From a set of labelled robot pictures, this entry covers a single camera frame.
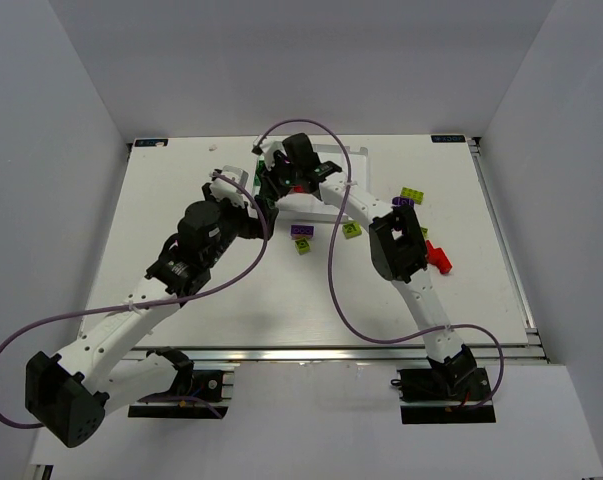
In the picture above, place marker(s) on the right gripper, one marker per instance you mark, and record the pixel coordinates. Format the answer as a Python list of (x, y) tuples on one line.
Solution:
[(272, 179)]

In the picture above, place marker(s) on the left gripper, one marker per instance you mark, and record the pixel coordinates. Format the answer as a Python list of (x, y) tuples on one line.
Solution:
[(260, 220)]

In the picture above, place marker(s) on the green 2x4 brick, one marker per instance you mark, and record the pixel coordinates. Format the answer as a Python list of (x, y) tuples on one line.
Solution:
[(260, 168)]

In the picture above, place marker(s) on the lime 2x4 brick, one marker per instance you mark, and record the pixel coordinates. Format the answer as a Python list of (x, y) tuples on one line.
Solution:
[(416, 196)]

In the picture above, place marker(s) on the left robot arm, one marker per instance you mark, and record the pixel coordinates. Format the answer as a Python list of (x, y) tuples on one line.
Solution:
[(72, 392)]

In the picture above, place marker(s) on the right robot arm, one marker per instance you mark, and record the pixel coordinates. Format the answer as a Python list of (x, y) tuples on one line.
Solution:
[(397, 247)]

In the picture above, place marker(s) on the purple 2x3 brick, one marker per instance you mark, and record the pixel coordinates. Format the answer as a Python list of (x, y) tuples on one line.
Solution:
[(298, 231)]

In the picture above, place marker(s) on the white divided sorting tray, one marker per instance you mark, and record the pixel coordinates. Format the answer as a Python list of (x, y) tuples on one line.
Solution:
[(300, 207)]

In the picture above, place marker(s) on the purple rounded brick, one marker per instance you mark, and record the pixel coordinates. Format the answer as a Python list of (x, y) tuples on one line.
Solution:
[(400, 201)]

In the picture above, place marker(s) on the dark label sticker right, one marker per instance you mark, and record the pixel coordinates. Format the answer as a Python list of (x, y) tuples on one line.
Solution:
[(447, 138)]

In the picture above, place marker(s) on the dark label sticker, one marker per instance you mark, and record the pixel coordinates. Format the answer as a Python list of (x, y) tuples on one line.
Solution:
[(150, 143), (447, 138)]

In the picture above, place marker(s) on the dark label sticker left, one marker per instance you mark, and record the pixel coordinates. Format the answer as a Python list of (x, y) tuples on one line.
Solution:
[(150, 143)]

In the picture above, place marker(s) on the red stepped brick right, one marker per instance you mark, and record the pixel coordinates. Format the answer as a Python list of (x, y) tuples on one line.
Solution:
[(437, 257)]

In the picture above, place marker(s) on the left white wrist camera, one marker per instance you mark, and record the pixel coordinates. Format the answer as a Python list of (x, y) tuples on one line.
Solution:
[(229, 183)]

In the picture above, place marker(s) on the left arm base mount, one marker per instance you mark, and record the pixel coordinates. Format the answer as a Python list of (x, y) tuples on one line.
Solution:
[(195, 393)]

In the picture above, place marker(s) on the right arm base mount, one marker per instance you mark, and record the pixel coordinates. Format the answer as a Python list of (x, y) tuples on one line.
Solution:
[(424, 400)]

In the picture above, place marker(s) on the aluminium table frame rail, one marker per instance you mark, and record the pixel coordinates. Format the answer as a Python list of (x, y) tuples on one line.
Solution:
[(270, 303)]

